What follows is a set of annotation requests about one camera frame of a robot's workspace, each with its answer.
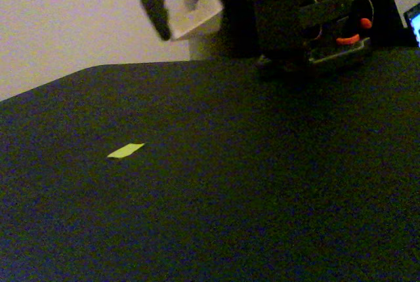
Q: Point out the white notched plastic wedge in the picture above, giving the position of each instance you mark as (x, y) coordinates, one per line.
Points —
(203, 19)

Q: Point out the dark desk mat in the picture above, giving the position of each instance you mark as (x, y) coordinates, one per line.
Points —
(197, 213)

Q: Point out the yellow-green sticky note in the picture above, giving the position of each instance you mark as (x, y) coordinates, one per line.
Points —
(126, 151)

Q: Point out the black clamp with orange tips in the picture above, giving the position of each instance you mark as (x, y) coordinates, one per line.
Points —
(348, 39)
(366, 23)

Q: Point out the laptop with lit screen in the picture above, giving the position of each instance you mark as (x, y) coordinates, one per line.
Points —
(416, 23)

